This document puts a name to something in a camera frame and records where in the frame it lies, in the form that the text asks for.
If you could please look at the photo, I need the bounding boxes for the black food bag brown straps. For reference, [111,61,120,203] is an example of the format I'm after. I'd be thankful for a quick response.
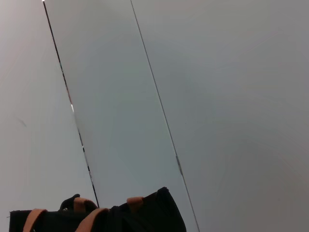
[9,186,187,232]

